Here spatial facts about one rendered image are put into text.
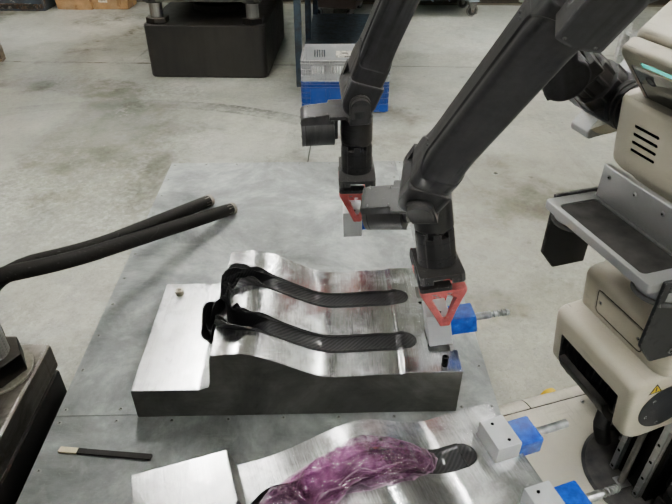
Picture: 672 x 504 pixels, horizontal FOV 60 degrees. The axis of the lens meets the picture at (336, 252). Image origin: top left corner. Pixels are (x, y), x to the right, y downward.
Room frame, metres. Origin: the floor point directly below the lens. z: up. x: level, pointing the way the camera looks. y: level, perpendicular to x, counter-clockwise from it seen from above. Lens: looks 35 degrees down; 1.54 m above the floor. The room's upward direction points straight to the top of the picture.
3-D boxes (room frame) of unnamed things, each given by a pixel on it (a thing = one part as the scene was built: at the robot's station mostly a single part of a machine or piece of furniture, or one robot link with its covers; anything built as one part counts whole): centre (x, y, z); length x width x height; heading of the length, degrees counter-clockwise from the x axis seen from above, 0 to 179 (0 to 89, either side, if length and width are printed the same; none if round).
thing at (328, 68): (4.06, -0.06, 0.28); 0.61 x 0.41 x 0.15; 88
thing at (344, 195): (0.96, -0.04, 0.99); 0.07 x 0.07 x 0.09; 1
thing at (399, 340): (0.72, 0.05, 0.92); 0.35 x 0.16 x 0.09; 91
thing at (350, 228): (0.97, -0.08, 0.94); 0.13 x 0.05 x 0.05; 91
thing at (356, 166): (0.97, -0.04, 1.06); 0.10 x 0.07 x 0.07; 1
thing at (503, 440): (0.52, -0.27, 0.86); 0.13 x 0.05 x 0.05; 109
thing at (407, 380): (0.73, 0.06, 0.87); 0.50 x 0.26 x 0.14; 91
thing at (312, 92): (4.06, -0.06, 0.11); 0.61 x 0.41 x 0.22; 88
